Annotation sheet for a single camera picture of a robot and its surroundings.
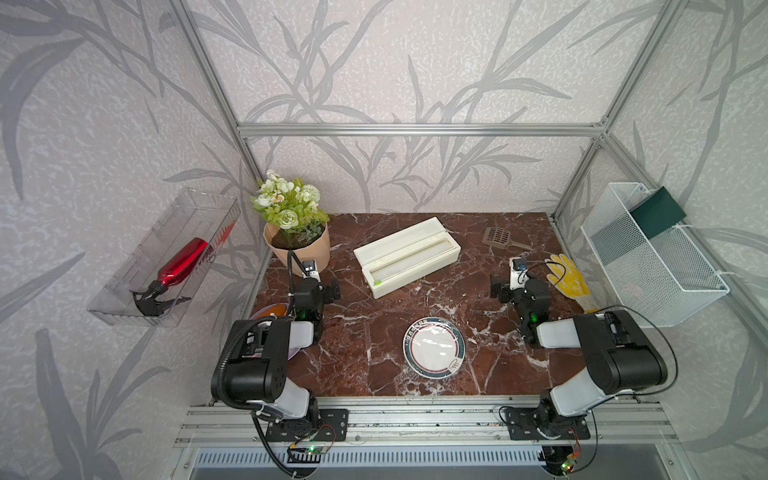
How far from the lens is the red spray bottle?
0.60m

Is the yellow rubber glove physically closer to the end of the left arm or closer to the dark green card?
the dark green card

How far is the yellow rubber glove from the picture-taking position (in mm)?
1004

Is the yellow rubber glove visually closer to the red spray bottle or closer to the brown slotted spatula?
the brown slotted spatula

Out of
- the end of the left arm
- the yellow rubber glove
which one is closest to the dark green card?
the yellow rubber glove
